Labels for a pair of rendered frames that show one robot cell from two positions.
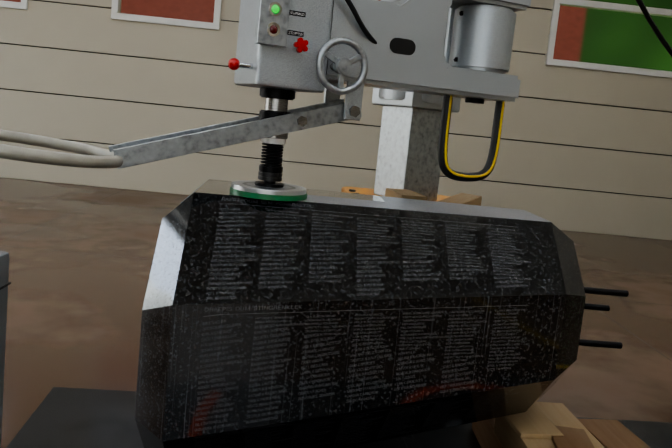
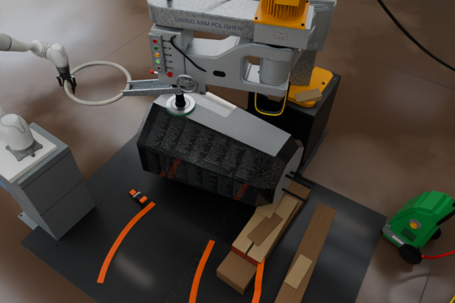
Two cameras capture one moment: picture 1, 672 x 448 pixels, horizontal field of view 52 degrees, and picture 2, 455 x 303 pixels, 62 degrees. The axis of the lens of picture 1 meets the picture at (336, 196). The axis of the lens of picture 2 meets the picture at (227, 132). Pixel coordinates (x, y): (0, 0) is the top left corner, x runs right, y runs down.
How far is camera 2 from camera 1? 225 cm
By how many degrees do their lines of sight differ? 52
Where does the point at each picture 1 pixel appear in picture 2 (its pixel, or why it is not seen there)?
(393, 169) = not seen: hidden behind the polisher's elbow
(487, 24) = (266, 65)
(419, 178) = (296, 76)
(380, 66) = (209, 80)
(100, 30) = not seen: outside the picture
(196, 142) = (146, 92)
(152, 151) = (133, 93)
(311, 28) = (175, 66)
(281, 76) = (167, 80)
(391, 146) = not seen: hidden behind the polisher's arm
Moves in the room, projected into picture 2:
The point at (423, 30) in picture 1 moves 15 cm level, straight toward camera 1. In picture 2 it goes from (229, 68) to (211, 79)
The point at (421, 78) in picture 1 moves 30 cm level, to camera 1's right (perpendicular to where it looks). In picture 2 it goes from (230, 85) to (269, 105)
